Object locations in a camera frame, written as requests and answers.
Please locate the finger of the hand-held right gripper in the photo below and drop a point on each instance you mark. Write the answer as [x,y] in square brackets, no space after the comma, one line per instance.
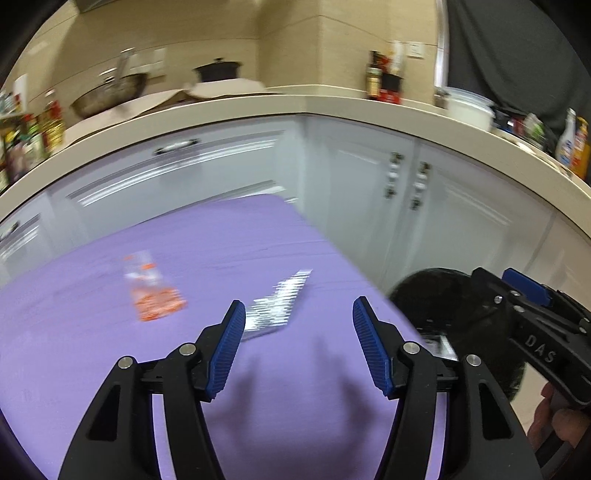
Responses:
[526,285]
[489,288]

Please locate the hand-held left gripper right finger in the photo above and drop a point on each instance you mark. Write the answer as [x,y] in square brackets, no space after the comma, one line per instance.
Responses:
[371,346]

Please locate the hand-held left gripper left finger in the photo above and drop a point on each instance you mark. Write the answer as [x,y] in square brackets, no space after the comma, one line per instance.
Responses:
[226,350]

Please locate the black trash bin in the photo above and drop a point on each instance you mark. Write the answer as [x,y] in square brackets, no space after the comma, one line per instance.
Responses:
[438,300]

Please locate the silver blister pack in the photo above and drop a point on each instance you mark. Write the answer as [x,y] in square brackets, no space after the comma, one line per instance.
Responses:
[277,304]

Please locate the person's right hand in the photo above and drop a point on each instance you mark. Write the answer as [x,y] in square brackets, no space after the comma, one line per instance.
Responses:
[568,424]

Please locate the clear bag with orange bits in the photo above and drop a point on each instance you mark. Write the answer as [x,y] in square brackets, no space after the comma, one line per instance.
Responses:
[157,302]

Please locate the orange plastic bottle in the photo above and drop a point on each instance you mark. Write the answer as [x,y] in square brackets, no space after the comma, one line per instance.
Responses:
[583,152]

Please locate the white detergent bottle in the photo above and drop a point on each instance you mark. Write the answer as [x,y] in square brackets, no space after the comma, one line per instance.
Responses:
[566,143]

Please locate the pile of snack packets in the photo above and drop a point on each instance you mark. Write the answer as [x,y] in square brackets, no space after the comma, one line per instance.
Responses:
[526,129]

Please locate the purple tablecloth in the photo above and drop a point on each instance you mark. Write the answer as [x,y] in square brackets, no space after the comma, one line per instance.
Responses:
[69,323]

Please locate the white kitchen cabinet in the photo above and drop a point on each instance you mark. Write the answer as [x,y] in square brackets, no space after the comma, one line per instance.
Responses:
[351,184]

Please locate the white plastic container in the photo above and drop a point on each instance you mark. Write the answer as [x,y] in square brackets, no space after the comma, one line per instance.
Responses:
[468,110]

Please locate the red and black jar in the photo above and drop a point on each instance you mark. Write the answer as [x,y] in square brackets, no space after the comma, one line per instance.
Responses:
[392,90]

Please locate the dark cloth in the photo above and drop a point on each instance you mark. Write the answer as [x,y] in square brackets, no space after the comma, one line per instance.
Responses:
[517,50]

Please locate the dark glass sauce bottle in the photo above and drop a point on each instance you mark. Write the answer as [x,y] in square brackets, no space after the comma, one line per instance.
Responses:
[374,78]

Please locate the beige kitchen countertop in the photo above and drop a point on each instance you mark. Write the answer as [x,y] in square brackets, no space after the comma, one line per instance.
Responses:
[323,104]

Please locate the chrome pole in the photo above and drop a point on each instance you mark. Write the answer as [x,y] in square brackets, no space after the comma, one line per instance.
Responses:
[442,41]

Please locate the beige stove cover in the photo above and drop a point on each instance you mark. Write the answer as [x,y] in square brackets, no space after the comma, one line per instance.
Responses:
[221,88]

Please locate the black cooking pot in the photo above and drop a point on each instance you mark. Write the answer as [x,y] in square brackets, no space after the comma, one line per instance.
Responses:
[217,73]

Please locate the steel wok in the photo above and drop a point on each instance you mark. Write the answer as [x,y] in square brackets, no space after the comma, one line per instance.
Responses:
[111,94]

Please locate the yellow cooking oil bottle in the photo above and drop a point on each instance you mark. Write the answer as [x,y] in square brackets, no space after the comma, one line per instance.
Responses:
[54,124]

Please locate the cluster of condiment bottles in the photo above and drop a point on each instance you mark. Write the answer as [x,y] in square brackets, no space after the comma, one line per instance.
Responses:
[21,147]

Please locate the white paper towel roll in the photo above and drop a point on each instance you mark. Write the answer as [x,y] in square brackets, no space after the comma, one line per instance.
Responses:
[21,92]

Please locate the white wall socket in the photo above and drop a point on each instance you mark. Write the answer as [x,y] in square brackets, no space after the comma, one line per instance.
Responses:
[415,50]

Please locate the white wall switch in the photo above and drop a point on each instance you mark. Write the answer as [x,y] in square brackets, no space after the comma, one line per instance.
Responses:
[160,61]

